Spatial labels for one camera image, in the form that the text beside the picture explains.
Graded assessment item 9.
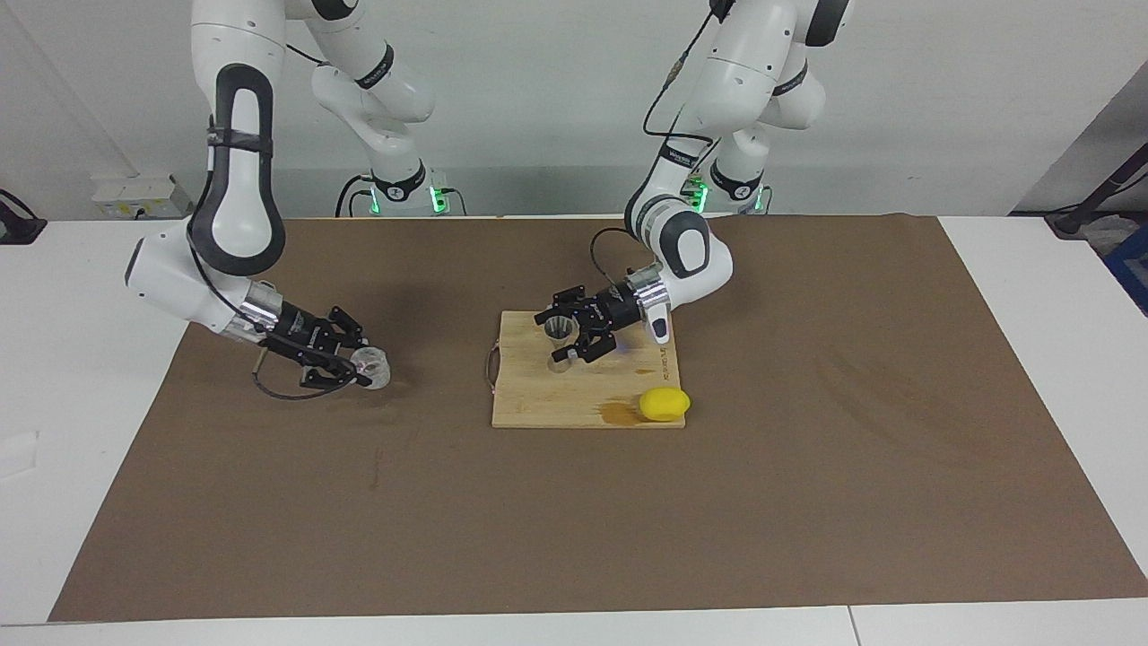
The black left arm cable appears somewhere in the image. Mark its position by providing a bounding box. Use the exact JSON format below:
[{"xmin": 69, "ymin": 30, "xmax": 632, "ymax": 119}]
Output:
[{"xmin": 590, "ymin": 0, "xmax": 732, "ymax": 281}]

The white power strip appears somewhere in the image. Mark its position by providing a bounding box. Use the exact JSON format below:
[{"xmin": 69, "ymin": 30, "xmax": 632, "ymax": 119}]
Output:
[{"xmin": 92, "ymin": 177, "xmax": 191, "ymax": 219}]

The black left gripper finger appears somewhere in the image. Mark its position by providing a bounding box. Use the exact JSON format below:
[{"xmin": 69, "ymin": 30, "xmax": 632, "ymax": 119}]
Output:
[
  {"xmin": 535, "ymin": 286, "xmax": 590, "ymax": 327},
  {"xmin": 550, "ymin": 332, "xmax": 620, "ymax": 365}
]

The clear glass cup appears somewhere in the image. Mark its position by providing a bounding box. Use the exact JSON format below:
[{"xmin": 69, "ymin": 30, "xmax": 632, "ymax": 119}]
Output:
[{"xmin": 350, "ymin": 348, "xmax": 394, "ymax": 388}]

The black tripod stand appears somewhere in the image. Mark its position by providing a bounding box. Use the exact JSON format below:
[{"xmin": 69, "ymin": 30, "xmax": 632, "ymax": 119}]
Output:
[{"xmin": 1045, "ymin": 142, "xmax": 1148, "ymax": 239}]

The yellow lemon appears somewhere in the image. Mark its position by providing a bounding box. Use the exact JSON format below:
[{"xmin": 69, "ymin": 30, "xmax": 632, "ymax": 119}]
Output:
[{"xmin": 639, "ymin": 387, "xmax": 692, "ymax": 423}]

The steel jigger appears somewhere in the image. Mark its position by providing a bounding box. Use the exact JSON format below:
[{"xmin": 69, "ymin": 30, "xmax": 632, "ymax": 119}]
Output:
[{"xmin": 544, "ymin": 314, "xmax": 577, "ymax": 371}]

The brown table mat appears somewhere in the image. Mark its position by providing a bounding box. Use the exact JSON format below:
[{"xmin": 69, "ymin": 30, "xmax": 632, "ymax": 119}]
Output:
[{"xmin": 47, "ymin": 214, "xmax": 1148, "ymax": 623}]

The wooden cutting board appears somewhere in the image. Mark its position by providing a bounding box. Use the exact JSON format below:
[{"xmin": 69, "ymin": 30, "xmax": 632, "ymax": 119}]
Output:
[{"xmin": 487, "ymin": 310, "xmax": 687, "ymax": 430}]

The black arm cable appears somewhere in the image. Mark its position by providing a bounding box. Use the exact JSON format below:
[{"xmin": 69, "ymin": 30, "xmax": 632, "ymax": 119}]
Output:
[
  {"xmin": 590, "ymin": 0, "xmax": 732, "ymax": 281},
  {"xmin": 184, "ymin": 45, "xmax": 360, "ymax": 402}
]

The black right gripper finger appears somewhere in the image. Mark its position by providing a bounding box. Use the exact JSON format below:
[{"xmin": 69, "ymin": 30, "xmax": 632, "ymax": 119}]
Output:
[
  {"xmin": 299, "ymin": 359, "xmax": 375, "ymax": 391},
  {"xmin": 326, "ymin": 306, "xmax": 370, "ymax": 351}
]

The white tape patch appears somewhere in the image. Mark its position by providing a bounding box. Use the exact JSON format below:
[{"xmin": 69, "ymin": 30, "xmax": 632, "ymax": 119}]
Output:
[{"xmin": 0, "ymin": 431, "xmax": 41, "ymax": 478}]

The black clamp mount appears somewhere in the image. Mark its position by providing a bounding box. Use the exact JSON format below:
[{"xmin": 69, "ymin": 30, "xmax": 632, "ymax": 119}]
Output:
[{"xmin": 0, "ymin": 188, "xmax": 48, "ymax": 245}]

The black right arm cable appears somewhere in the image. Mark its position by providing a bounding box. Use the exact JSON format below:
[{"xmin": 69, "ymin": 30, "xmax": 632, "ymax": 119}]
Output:
[{"xmin": 184, "ymin": 45, "xmax": 360, "ymax": 402}]

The blue patterned object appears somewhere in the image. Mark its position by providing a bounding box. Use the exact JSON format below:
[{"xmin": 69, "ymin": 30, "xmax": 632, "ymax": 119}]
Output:
[{"xmin": 1101, "ymin": 224, "xmax": 1148, "ymax": 317}]

